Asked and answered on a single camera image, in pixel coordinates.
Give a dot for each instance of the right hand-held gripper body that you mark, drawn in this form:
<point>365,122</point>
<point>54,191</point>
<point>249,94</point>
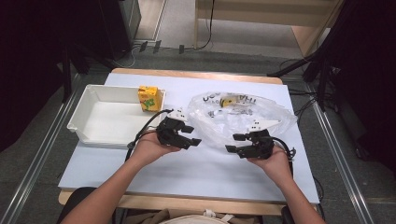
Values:
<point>261,147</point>

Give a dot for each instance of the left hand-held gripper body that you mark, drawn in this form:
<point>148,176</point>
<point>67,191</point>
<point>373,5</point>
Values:
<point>169,133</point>

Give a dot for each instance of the clear plastic bag smiley print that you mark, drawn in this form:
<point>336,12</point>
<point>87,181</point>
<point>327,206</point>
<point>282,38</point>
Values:
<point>218,124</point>

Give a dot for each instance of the yellow juice box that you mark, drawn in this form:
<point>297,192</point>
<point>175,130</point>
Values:
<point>150,99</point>

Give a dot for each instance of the white plastic tray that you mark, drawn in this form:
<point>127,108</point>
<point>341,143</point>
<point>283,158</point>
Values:
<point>112,123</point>

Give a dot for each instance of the person's right hand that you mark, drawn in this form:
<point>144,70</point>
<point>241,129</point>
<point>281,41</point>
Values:
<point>278,166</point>

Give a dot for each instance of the person's left hand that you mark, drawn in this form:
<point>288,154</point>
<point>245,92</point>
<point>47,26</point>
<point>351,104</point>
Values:
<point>148,149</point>

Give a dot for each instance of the wooden table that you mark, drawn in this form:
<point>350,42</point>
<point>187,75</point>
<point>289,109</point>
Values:
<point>193,74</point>

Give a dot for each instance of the black chair armrest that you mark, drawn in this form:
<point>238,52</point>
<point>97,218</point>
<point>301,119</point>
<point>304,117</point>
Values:
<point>79,199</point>
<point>287,216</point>

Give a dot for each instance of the person's beige clothing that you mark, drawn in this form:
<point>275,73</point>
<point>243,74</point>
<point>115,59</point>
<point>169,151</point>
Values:
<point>186,216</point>

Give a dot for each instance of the black tripod stand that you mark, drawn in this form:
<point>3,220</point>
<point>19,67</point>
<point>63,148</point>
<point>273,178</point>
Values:
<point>322,77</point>

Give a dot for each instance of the black metal stand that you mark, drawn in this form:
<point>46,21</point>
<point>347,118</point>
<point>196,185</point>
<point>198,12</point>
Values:
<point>66,77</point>

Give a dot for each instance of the black cabinet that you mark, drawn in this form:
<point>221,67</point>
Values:
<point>115,28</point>

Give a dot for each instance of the wooden shelf unit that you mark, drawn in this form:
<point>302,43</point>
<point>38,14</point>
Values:
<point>305,34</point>

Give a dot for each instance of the dark curtain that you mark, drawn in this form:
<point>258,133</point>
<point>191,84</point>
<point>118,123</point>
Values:
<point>28,62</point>
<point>370,77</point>

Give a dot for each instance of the aluminium floor rail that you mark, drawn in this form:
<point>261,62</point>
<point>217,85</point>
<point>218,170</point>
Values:
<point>37,158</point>
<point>342,165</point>

